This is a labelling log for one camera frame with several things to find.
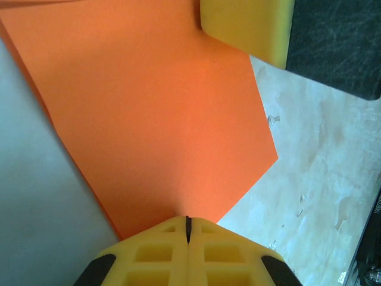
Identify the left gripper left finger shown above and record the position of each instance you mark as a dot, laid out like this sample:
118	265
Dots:
149	259

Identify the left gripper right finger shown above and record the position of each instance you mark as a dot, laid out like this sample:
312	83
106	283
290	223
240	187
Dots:
232	259

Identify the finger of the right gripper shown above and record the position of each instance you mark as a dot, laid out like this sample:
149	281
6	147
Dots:
253	26

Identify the orange square cloth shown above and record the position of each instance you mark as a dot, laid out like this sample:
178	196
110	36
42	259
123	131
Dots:
134	104

